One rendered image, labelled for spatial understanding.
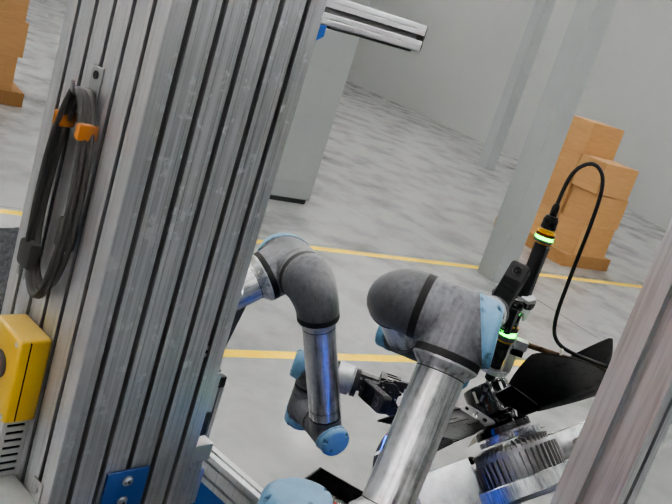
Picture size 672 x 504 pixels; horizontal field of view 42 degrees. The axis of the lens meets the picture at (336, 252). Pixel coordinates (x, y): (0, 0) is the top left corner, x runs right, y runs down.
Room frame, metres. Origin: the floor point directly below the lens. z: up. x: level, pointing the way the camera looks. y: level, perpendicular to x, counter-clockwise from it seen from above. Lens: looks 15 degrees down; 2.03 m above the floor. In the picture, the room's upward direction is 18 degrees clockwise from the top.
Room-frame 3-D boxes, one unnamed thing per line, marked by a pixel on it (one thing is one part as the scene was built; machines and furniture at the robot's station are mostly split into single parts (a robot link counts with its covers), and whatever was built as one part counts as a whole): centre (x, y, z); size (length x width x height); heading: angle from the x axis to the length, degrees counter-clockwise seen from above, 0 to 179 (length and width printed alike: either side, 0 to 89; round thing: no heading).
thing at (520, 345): (2.01, -0.46, 1.36); 0.09 x 0.07 x 0.10; 87
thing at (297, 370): (2.00, -0.04, 1.17); 0.11 x 0.08 x 0.09; 89
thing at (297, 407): (1.98, -0.05, 1.07); 0.11 x 0.08 x 0.11; 33
